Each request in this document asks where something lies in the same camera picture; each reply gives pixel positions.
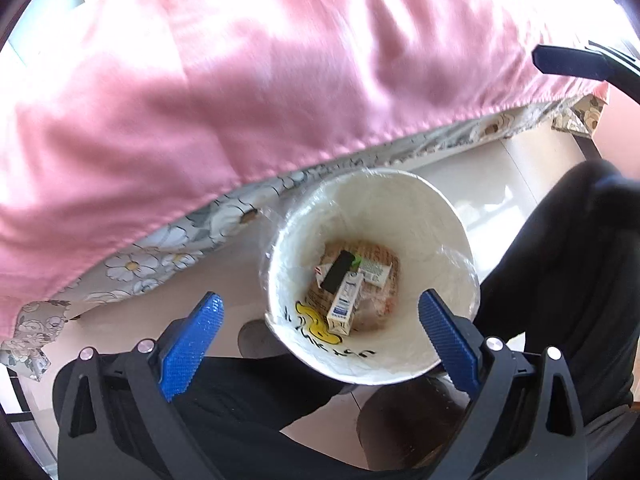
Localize black foam cylinder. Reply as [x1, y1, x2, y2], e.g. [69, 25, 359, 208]
[320, 250, 356, 295]

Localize white round trash bin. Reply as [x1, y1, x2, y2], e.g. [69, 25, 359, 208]
[264, 168, 482, 387]

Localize brown printed paper bag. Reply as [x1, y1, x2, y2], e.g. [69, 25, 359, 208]
[305, 240, 400, 332]

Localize blue white milk carton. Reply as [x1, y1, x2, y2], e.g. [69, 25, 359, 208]
[326, 272, 364, 336]

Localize person's black trouser leg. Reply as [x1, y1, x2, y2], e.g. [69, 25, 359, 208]
[474, 159, 639, 422]

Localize red striped small carton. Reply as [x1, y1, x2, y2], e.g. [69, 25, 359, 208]
[314, 263, 332, 286]

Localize grey floral bed sheet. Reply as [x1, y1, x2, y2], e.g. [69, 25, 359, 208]
[1, 90, 608, 380]

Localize pink floral bed cover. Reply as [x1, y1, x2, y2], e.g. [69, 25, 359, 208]
[1, 0, 600, 338]

